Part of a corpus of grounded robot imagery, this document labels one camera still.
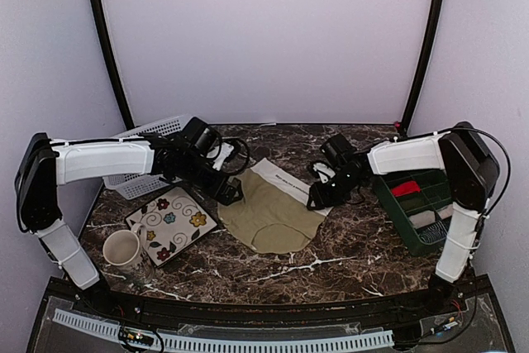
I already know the black striped rolled cloth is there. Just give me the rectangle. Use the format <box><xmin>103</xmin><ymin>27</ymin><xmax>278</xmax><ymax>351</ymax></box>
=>
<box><xmin>418</xmin><ymin>222</ymin><xmax>447</xmax><ymax>245</ymax></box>

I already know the white slotted cable duct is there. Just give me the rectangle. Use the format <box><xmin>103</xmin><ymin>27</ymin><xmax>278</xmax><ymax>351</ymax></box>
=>
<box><xmin>52</xmin><ymin>309</ymin><xmax>394</xmax><ymax>352</ymax></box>

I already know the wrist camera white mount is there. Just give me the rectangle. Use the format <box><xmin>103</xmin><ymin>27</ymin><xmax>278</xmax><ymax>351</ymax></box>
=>
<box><xmin>311</xmin><ymin>162</ymin><xmax>336</xmax><ymax>184</ymax></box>
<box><xmin>212</xmin><ymin>143</ymin><xmax>234</xmax><ymax>171</ymax></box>

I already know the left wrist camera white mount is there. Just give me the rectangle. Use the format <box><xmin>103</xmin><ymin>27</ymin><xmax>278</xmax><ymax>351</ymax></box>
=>
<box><xmin>212</xmin><ymin>143</ymin><xmax>234</xmax><ymax>171</ymax></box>

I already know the grey rolled cloth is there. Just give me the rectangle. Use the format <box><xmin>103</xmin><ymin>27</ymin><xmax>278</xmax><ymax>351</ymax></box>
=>
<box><xmin>408</xmin><ymin>210</ymin><xmax>436</xmax><ymax>229</ymax></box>

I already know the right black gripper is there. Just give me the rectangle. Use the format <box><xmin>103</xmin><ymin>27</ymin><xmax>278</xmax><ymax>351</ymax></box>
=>
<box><xmin>308</xmin><ymin>169</ymin><xmax>363</xmax><ymax>210</ymax></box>

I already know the dark green rolled cloth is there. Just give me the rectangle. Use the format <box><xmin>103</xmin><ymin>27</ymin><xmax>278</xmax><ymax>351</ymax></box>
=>
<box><xmin>399</xmin><ymin>196</ymin><xmax>427</xmax><ymax>212</ymax></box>

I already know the pink white underwear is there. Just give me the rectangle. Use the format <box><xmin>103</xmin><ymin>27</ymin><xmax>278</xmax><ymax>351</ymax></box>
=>
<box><xmin>436</xmin><ymin>204</ymin><xmax>453</xmax><ymax>220</ymax></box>

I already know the black frame post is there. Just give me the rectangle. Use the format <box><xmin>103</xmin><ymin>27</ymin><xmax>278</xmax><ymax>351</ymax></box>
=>
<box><xmin>89</xmin><ymin>0</ymin><xmax>135</xmax><ymax>130</ymax></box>
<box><xmin>398</xmin><ymin>0</ymin><xmax>443</xmax><ymax>136</ymax></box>

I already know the floral square ceramic plate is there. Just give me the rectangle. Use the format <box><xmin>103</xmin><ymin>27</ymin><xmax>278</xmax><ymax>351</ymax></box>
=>
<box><xmin>126</xmin><ymin>187</ymin><xmax>218</xmax><ymax>268</ymax></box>

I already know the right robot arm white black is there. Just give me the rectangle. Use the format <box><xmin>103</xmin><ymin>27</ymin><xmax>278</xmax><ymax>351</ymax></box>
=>
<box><xmin>306</xmin><ymin>122</ymin><xmax>500</xmax><ymax>315</ymax></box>

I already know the white plastic mesh basket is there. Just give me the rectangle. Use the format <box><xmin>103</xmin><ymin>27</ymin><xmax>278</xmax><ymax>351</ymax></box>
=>
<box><xmin>102</xmin><ymin>114</ymin><xmax>192</xmax><ymax>200</ymax></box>

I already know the red rolled cloth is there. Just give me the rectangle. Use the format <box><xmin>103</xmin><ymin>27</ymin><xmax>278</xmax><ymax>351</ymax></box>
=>
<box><xmin>391</xmin><ymin>180</ymin><xmax>421</xmax><ymax>198</ymax></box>

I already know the green divided organizer box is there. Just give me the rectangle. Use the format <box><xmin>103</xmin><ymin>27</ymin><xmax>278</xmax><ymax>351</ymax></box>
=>
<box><xmin>373</xmin><ymin>169</ymin><xmax>452</xmax><ymax>256</ymax></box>

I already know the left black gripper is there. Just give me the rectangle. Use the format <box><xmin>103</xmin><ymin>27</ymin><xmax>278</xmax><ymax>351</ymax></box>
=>
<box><xmin>179</xmin><ymin>154</ymin><xmax>244</xmax><ymax>207</ymax></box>

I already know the olive green cloth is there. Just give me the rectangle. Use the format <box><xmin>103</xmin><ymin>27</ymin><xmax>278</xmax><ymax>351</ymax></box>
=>
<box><xmin>217</xmin><ymin>159</ymin><xmax>331</xmax><ymax>255</ymax></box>

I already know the left black frame post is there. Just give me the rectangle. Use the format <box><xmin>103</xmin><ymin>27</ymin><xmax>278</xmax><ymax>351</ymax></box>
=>
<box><xmin>89</xmin><ymin>0</ymin><xmax>135</xmax><ymax>130</ymax></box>

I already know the right black frame post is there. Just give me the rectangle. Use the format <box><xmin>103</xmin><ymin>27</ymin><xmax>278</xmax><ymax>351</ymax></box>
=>
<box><xmin>398</xmin><ymin>0</ymin><xmax>443</xmax><ymax>136</ymax></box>

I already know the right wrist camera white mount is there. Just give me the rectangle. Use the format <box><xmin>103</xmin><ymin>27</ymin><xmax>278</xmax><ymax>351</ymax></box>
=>
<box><xmin>311</xmin><ymin>162</ymin><xmax>336</xmax><ymax>184</ymax></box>

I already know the beige floral mug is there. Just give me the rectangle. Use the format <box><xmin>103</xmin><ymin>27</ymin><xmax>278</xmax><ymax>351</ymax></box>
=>
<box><xmin>102</xmin><ymin>223</ymin><xmax>155</xmax><ymax>284</ymax></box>

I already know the black front table rail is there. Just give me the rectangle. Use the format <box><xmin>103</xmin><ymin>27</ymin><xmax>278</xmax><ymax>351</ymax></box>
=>
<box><xmin>41</xmin><ymin>274</ymin><xmax>497</xmax><ymax>329</ymax></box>

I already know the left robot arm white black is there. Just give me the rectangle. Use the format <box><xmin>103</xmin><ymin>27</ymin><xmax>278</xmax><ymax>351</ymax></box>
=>
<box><xmin>14</xmin><ymin>117</ymin><xmax>243</xmax><ymax>317</ymax></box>

